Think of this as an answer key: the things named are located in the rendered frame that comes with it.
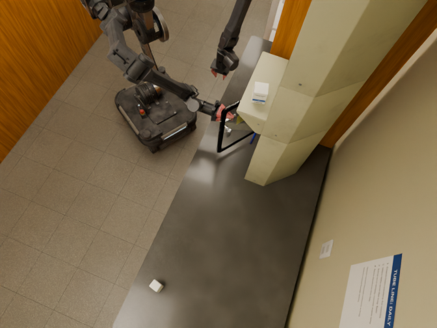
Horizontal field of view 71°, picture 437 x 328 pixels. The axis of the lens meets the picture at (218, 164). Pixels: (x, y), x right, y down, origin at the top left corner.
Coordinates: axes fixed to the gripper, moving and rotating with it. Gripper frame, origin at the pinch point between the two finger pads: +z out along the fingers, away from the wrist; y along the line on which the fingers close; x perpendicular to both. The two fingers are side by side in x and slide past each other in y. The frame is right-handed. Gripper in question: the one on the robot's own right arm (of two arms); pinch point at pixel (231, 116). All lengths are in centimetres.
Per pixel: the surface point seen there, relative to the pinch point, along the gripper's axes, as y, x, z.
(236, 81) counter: -26, 42, -9
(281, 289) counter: -26, -62, 51
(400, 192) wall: 45, -33, 59
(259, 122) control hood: 29.0, -16.8, 14.4
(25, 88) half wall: -89, 15, -178
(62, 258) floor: -120, -91, -89
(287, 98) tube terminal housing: 47, -17, 20
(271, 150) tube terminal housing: 12.7, -16.9, 22.9
